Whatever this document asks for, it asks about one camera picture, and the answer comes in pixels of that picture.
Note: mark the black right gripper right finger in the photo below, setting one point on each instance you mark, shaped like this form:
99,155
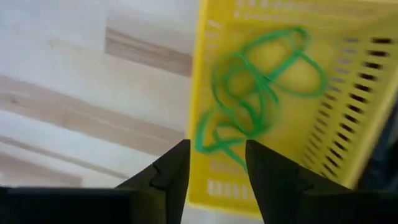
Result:
273,180

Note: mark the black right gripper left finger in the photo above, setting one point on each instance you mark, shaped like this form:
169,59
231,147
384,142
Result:
174,174

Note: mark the yellow plastic basket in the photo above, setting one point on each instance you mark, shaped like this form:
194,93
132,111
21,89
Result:
295,124

